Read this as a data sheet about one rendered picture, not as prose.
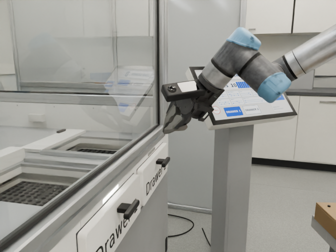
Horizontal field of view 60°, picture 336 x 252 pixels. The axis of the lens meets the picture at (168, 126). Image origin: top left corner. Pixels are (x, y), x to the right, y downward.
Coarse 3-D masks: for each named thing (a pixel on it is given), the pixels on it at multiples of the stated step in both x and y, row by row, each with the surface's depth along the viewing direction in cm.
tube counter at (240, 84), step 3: (231, 81) 139; (234, 81) 140; (237, 81) 141; (240, 81) 141; (243, 81) 142; (231, 84) 138; (234, 84) 139; (237, 84) 140; (240, 84) 140; (243, 84) 141; (246, 84) 142; (231, 87) 137; (234, 87) 138; (237, 87) 138; (240, 87) 139; (243, 87) 140; (246, 87) 141; (249, 87) 142
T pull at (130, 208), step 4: (136, 200) 66; (120, 204) 64; (124, 204) 64; (128, 204) 64; (132, 204) 64; (136, 204) 65; (120, 208) 63; (124, 208) 63; (128, 208) 62; (132, 208) 62; (120, 212) 63; (124, 212) 61; (128, 212) 61; (132, 212) 62; (124, 216) 60; (128, 216) 60
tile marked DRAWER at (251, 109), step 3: (246, 105) 135; (249, 105) 135; (252, 105) 136; (255, 105) 137; (243, 108) 133; (246, 108) 134; (249, 108) 134; (252, 108) 135; (255, 108) 136; (258, 108) 137; (246, 111) 133; (249, 111) 133; (252, 111) 134; (255, 111) 135; (258, 111) 136; (246, 114) 132
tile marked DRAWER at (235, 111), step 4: (224, 108) 128; (228, 108) 129; (232, 108) 130; (236, 108) 131; (240, 108) 132; (228, 112) 128; (232, 112) 129; (236, 112) 130; (240, 112) 131; (228, 116) 127
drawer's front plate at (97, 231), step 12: (132, 180) 73; (120, 192) 66; (132, 192) 73; (108, 204) 61; (96, 216) 56; (108, 216) 59; (120, 216) 65; (132, 216) 74; (84, 228) 52; (96, 228) 54; (108, 228) 59; (120, 228) 66; (84, 240) 50; (96, 240) 54; (108, 240) 60; (120, 240) 66
